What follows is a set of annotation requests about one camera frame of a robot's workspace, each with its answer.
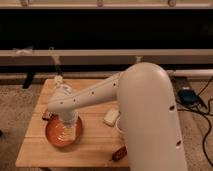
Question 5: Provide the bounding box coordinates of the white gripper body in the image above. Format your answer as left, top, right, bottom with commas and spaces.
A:
60, 114, 78, 138

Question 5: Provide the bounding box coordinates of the orange ceramic bowl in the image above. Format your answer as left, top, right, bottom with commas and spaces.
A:
45, 115, 83, 148

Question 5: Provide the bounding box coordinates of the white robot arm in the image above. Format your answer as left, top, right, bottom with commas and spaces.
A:
48, 62, 188, 171

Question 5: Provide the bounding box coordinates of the small brown snack bar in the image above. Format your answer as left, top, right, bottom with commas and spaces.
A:
42, 111, 53, 121

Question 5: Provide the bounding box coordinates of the small white figurine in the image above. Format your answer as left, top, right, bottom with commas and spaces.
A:
54, 75, 64, 88

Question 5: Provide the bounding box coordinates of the wooden table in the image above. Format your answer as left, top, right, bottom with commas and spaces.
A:
16, 79, 128, 168

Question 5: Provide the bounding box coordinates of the white paper cup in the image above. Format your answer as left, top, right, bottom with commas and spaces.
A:
115, 117, 124, 139

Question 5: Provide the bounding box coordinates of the brown sausage toy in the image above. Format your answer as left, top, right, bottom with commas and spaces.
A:
111, 146, 127, 161

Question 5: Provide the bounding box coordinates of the blue power adapter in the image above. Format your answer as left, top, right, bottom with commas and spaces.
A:
178, 89, 198, 105

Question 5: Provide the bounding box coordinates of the black cable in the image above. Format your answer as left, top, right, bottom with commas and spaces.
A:
176, 77, 213, 168

